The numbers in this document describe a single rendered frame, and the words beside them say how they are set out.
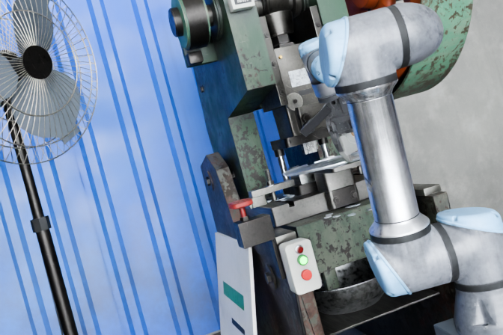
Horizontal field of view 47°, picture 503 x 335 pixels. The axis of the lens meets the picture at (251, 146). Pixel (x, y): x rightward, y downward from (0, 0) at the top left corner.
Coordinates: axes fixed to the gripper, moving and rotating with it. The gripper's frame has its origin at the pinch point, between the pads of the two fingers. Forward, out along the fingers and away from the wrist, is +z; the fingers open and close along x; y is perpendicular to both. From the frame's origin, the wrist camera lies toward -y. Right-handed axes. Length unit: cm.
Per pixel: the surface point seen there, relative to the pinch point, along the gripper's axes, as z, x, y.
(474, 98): 68, 200, 19
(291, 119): -11.2, 13.4, -16.9
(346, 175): 8.1, 5.9, -3.8
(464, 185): 108, 170, 3
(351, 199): 14.9, 3.1, -4.2
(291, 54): -28.4, 23.3, -12.9
